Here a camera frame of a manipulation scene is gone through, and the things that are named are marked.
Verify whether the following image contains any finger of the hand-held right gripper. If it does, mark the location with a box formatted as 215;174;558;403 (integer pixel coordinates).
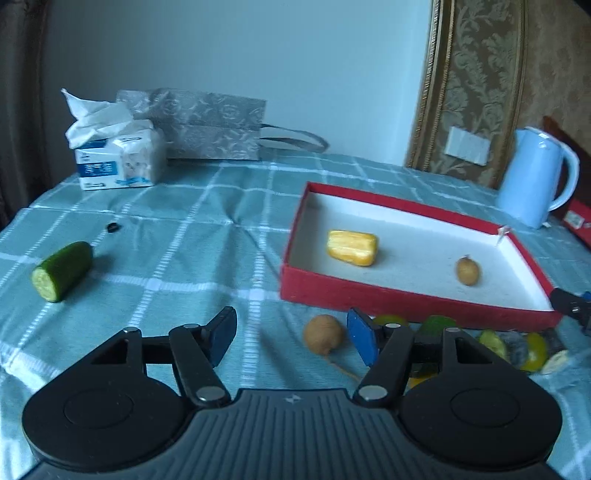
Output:
549;287;591;331

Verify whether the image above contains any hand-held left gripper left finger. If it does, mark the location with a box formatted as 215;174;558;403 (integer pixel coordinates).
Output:
90;306;238;408

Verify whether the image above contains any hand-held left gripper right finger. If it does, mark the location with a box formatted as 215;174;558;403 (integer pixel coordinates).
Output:
346;308;502;408

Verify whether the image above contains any brown round fruit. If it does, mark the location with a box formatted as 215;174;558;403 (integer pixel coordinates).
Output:
303;314;361;381

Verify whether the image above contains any large green round fruit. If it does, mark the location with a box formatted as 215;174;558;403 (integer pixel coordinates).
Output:
519;332;550;373

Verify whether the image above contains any red shallow box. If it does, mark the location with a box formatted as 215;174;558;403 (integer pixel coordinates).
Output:
279;181;563;332

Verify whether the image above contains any green oval fruit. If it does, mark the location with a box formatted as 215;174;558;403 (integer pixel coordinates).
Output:
417;315;459;344

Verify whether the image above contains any brown round fruit pointed tip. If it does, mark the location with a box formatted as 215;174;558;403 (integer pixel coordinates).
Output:
456;255;482;286

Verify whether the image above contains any pale fruit piece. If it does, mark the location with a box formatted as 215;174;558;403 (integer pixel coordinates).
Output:
539;350;570;376

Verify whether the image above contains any red packet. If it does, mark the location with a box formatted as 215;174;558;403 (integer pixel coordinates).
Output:
549;198;591;252

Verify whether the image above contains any green halved fruit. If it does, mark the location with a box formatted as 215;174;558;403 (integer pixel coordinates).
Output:
478;329;509;364

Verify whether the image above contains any teal checked tablecloth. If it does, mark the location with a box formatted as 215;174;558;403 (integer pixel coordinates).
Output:
0;152;591;480

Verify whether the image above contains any yellow corn piece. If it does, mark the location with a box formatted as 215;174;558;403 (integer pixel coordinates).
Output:
327;230;380;267

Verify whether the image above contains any light blue electric kettle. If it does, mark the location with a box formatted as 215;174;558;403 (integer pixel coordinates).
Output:
496;127;581;230

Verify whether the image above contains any green cucumber piece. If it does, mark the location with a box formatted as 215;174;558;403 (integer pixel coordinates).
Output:
31;241;94;304

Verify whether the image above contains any white tissue pack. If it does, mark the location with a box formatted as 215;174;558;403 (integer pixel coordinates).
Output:
62;88;168;191

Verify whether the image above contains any grey patterned gift bag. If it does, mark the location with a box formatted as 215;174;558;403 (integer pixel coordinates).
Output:
115;88;329;161

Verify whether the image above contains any brown curtain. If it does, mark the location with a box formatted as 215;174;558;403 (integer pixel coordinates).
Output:
0;0;51;232

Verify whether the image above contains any white wall switch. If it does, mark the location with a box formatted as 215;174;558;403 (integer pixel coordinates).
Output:
445;126;492;167

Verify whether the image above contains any gold wall trim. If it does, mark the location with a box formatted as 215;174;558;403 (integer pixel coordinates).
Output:
405;0;529;188

